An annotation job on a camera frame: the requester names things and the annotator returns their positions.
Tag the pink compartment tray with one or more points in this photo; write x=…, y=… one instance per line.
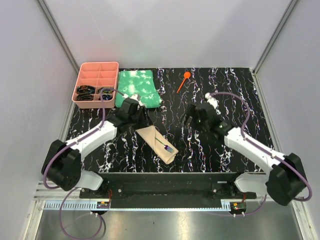
x=97, y=74

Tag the dark coiled band bottom-left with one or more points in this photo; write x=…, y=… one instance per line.
x=85, y=97

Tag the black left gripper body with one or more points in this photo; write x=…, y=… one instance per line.
x=140, y=120

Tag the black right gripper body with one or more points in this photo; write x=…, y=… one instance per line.
x=202, y=125

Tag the dark coiled band top-left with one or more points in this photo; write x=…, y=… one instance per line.
x=85, y=89

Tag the aluminium front frame rail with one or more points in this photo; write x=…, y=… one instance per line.
x=60, y=199

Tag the beige cloth napkin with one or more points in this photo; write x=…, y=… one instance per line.
x=149, y=134

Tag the yellow green coiled band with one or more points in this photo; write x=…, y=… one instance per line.
x=105, y=90

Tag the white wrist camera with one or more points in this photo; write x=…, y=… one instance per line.
x=212, y=101
x=137, y=98

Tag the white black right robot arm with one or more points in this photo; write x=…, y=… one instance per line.
x=283, y=177

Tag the green white tie-dye cloth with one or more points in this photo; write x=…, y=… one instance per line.
x=141, y=82

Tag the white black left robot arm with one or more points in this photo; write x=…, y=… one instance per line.
x=63, y=163

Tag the blue coiled band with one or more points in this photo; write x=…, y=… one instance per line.
x=105, y=97

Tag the black marble pattern mat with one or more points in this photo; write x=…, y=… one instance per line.
x=238, y=102

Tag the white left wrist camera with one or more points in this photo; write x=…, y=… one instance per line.
x=137, y=98

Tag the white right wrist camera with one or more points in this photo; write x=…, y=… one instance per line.
x=212, y=101

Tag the orange plastic spoon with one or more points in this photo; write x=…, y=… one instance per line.
x=186, y=76

